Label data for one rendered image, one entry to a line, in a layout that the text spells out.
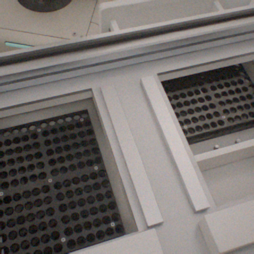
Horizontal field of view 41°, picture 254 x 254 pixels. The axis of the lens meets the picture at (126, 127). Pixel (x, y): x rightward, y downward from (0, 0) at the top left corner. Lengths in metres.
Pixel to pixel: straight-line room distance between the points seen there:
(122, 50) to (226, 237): 0.32
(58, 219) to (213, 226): 0.22
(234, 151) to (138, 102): 0.19
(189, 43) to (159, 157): 0.22
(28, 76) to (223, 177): 0.38
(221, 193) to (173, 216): 0.18
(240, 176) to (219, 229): 0.23
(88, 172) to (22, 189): 0.10
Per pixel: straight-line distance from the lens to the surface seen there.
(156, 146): 0.52
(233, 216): 0.46
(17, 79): 0.57
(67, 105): 0.68
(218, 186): 0.64
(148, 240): 0.46
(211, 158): 0.59
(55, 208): 0.53
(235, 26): 0.64
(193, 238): 0.48
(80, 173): 0.54
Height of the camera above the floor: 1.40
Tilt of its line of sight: 61 degrees down
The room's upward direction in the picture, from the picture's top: 7 degrees clockwise
